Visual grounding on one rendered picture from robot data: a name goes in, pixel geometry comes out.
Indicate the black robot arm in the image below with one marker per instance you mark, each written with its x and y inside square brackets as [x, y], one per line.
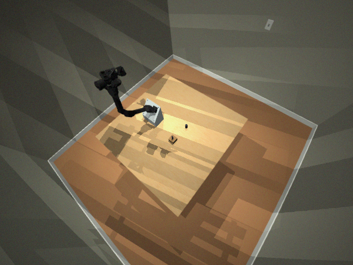
[113, 91]

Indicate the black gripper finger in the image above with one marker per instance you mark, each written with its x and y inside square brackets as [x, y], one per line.
[119, 69]
[110, 72]

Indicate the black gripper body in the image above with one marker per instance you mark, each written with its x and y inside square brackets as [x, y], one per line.
[115, 74]

